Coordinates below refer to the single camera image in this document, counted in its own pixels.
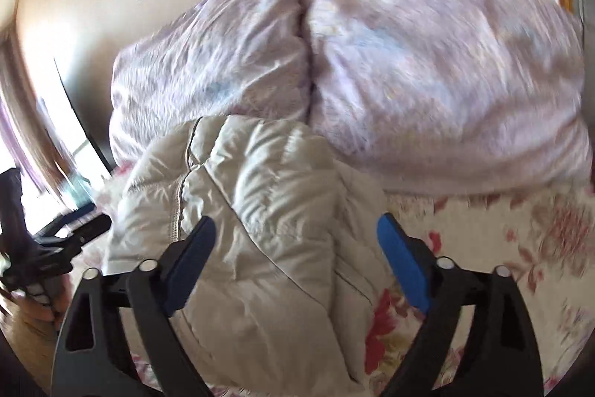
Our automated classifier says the floral bedspread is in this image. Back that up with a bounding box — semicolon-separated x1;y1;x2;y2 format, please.
95;162;595;397

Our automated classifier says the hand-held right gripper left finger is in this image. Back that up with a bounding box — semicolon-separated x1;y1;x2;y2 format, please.
51;215;217;397

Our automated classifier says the small lilac pillow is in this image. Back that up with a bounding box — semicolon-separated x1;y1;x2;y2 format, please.
108;0;313;169

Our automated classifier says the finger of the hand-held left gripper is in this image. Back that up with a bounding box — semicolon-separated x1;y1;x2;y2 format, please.
33;213;113;252

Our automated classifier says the person's left hand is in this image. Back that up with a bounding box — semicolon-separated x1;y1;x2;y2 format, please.
16;278;68;326

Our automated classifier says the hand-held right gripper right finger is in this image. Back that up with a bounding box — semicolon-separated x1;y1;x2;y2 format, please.
376;213;544;397

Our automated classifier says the large lilac pillow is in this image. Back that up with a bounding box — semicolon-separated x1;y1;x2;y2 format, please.
301;0;587;199

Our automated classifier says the beige down jacket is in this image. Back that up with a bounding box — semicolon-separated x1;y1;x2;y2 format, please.
102;115;406;397

